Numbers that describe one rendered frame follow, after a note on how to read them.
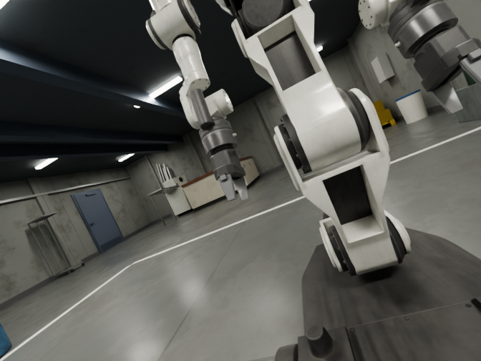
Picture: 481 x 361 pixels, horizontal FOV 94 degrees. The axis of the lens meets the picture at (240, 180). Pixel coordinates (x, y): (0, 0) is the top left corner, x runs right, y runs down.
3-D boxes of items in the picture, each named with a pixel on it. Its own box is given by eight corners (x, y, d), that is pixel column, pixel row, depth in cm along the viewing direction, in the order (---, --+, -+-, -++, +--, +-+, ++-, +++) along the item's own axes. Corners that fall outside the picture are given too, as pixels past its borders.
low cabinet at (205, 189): (261, 176, 879) (251, 155, 875) (250, 188, 645) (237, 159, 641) (218, 195, 931) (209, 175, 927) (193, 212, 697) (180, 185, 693)
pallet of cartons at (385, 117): (405, 119, 573) (394, 92, 570) (365, 137, 599) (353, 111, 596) (385, 124, 699) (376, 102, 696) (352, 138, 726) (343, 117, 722)
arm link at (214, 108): (210, 147, 67) (198, 112, 68) (243, 131, 64) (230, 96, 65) (190, 137, 56) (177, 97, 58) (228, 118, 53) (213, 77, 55)
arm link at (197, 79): (200, 132, 67) (185, 92, 68) (226, 119, 64) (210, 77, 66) (189, 127, 60) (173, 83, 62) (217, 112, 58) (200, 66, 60)
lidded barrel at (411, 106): (436, 112, 452) (424, 87, 449) (411, 123, 464) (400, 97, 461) (423, 116, 496) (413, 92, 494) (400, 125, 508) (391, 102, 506)
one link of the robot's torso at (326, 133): (300, 182, 57) (241, 46, 70) (373, 152, 52) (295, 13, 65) (291, 169, 43) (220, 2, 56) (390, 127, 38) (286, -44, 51)
